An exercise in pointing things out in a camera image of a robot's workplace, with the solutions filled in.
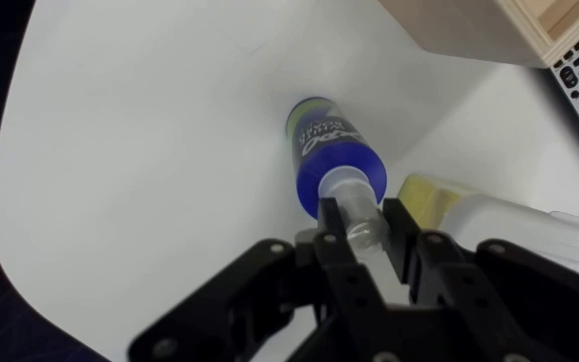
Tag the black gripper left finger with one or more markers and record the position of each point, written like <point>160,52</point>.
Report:
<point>282,293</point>

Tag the blue bottle with clear cap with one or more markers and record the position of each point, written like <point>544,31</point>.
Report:
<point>337,151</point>

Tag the wooden shape sorter cube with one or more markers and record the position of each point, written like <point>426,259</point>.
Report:
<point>497,27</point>

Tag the yellow sponge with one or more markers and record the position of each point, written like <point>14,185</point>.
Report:
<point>427,193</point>

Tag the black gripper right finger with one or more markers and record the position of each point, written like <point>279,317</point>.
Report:
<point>503,293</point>

